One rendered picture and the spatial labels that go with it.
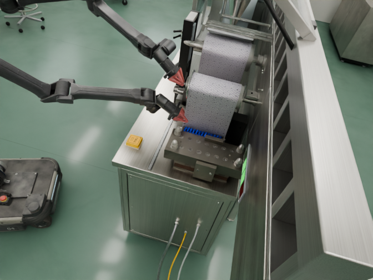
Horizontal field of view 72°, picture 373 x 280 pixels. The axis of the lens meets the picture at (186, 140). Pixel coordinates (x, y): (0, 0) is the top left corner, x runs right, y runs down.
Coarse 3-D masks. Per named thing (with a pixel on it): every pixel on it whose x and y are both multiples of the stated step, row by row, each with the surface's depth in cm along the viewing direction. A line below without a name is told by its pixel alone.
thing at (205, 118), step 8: (192, 104) 126; (200, 104) 125; (192, 112) 130; (200, 112) 128; (208, 112) 127; (216, 112) 126; (224, 112) 125; (192, 120) 133; (200, 120) 132; (208, 120) 131; (216, 120) 129; (224, 120) 128; (200, 128) 136; (208, 128) 134; (216, 128) 133; (224, 128) 132; (224, 136) 135
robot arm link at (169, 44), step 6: (144, 42) 119; (150, 42) 120; (162, 42) 124; (168, 42) 123; (174, 42) 124; (150, 48) 120; (156, 48) 123; (168, 48) 122; (174, 48) 126; (150, 54) 123; (168, 54) 125
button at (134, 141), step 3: (132, 135) 142; (129, 138) 140; (132, 138) 141; (135, 138) 141; (138, 138) 141; (141, 138) 141; (129, 141) 139; (132, 141) 139; (135, 141) 139; (138, 141) 140; (141, 141) 142; (126, 144) 139; (129, 144) 139; (132, 144) 138; (135, 144) 138; (138, 144) 138; (135, 147) 139; (138, 147) 139
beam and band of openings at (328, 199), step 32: (288, 32) 96; (288, 64) 82; (320, 64) 70; (288, 96) 72; (320, 96) 59; (288, 128) 77; (320, 128) 51; (288, 160) 65; (320, 160) 45; (352, 160) 46; (288, 192) 52; (320, 192) 40; (352, 192) 41; (288, 224) 57; (320, 224) 36; (352, 224) 36; (288, 256) 52; (320, 256) 34; (352, 256) 33
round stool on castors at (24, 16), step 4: (36, 4) 387; (32, 8) 376; (36, 8) 379; (20, 12) 398; (24, 12) 383; (40, 12) 403; (4, 16) 379; (8, 16) 380; (12, 16) 382; (16, 16) 384; (20, 16) 385; (24, 16) 387; (28, 16) 391; (20, 20) 377; (36, 20) 386; (40, 20) 385; (8, 24) 386; (20, 24) 373; (20, 28) 377
